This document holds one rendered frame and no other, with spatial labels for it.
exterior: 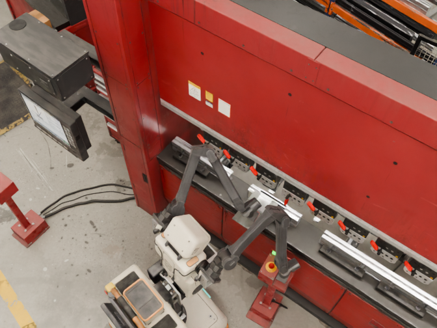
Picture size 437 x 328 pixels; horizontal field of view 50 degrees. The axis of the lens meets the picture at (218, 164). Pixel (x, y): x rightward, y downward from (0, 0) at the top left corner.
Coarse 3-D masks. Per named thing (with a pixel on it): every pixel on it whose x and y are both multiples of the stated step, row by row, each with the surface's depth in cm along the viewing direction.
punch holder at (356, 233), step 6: (348, 222) 262; (348, 228) 266; (354, 228) 262; (360, 228) 258; (348, 234) 270; (354, 234) 266; (360, 234) 262; (366, 234) 259; (354, 240) 270; (360, 240) 266
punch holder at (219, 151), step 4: (204, 132) 293; (204, 136) 296; (208, 136) 293; (212, 136) 290; (208, 140) 296; (212, 140) 293; (216, 140) 290; (212, 144) 297; (216, 144) 294; (220, 144) 291; (224, 144) 293; (216, 148) 297; (224, 148) 298; (228, 148) 304; (216, 152) 300; (220, 152) 297
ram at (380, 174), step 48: (192, 48) 241; (240, 48) 218; (192, 96) 273; (240, 96) 244; (288, 96) 221; (240, 144) 277; (288, 144) 247; (336, 144) 223; (384, 144) 203; (336, 192) 249; (384, 192) 225; (432, 192) 205; (384, 240) 252; (432, 240) 227
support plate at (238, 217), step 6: (258, 192) 307; (270, 204) 302; (276, 204) 302; (234, 216) 297; (240, 216) 297; (258, 216) 297; (240, 222) 295; (246, 222) 295; (252, 222) 295; (246, 228) 293
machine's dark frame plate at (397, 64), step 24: (240, 0) 213; (264, 0) 213; (288, 0) 213; (288, 24) 204; (312, 24) 204; (336, 24) 205; (336, 48) 196; (360, 48) 196; (384, 48) 197; (384, 72) 189; (408, 72) 189; (432, 72) 189; (432, 96) 182
